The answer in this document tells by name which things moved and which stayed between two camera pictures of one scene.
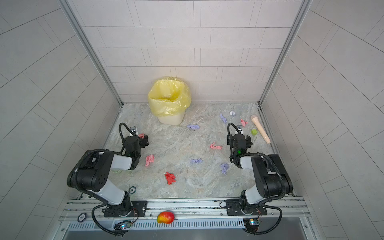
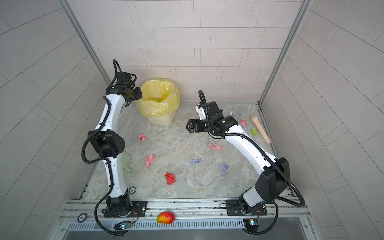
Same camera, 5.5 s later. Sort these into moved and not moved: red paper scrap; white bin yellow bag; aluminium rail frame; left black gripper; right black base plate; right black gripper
Moved: white bin yellow bag; left black gripper; right black gripper
Not moved: aluminium rail frame; red paper scrap; right black base plate
